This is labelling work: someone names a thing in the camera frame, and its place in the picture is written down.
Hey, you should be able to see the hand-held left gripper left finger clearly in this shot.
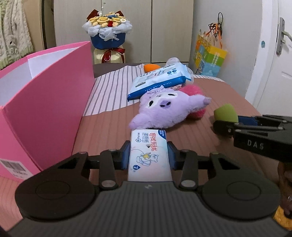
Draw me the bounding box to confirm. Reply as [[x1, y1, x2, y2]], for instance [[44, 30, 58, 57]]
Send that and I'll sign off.
[[58, 140, 131, 191]]

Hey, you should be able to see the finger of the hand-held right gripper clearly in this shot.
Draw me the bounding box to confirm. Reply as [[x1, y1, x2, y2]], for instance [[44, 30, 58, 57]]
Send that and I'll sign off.
[[238, 114, 292, 128], [213, 120, 284, 137]]

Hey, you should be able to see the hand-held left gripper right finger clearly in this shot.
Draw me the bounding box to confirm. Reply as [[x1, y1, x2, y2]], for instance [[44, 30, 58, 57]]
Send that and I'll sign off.
[[167, 141, 240, 191]]

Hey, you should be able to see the green makeup sponge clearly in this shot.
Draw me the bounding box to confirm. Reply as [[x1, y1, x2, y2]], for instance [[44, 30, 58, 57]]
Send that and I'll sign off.
[[213, 104, 239, 122]]

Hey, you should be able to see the small white wet wipes packet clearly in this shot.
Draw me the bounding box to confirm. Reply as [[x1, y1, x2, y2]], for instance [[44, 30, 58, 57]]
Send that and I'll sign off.
[[127, 129, 173, 182]]

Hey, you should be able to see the large blue wet wipes pack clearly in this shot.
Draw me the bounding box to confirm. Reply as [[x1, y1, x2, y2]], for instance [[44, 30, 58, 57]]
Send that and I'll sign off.
[[126, 64, 194, 102]]

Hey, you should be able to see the pink cardboard box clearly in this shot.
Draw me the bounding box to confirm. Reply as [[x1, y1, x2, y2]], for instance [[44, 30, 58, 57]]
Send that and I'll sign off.
[[0, 41, 95, 181]]

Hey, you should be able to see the person's right hand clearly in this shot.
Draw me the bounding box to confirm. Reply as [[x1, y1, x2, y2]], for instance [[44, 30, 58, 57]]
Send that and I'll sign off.
[[277, 162, 292, 213]]

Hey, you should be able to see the pink plush toy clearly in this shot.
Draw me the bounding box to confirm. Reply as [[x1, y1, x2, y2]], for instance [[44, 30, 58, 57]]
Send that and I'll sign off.
[[180, 84, 208, 120]]

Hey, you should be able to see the purple plush toy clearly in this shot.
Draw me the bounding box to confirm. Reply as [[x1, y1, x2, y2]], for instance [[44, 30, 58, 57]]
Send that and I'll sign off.
[[128, 88, 212, 131]]

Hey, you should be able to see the white door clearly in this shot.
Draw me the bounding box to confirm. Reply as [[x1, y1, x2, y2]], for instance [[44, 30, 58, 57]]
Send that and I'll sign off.
[[245, 0, 292, 116]]

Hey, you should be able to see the striped bed sheet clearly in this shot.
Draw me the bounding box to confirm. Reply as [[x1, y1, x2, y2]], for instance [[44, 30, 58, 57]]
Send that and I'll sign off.
[[82, 64, 146, 116]]

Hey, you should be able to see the colourful paper gift bag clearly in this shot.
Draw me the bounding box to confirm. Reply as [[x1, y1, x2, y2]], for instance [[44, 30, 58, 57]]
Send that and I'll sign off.
[[193, 22, 228, 78]]

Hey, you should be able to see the yellow object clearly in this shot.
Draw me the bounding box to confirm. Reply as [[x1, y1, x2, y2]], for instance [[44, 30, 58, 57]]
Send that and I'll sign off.
[[273, 207, 292, 229]]

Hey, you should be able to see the orange makeup sponge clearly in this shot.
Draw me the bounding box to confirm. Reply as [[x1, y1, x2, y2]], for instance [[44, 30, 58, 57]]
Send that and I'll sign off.
[[143, 63, 161, 72]]

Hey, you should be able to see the beige wardrobe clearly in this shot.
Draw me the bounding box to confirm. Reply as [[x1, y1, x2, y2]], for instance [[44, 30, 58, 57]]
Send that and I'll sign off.
[[53, 0, 194, 64]]

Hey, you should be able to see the flower bouquet in blue wrap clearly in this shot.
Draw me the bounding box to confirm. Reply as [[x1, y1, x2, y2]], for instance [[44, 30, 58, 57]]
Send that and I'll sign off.
[[82, 7, 133, 65]]

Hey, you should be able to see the cream knitted sweater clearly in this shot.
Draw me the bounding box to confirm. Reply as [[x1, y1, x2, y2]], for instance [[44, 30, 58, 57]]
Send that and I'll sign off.
[[0, 0, 33, 70]]

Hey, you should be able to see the metal door handle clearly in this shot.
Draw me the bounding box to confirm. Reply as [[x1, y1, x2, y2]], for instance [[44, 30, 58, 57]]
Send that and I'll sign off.
[[276, 17, 292, 55]]

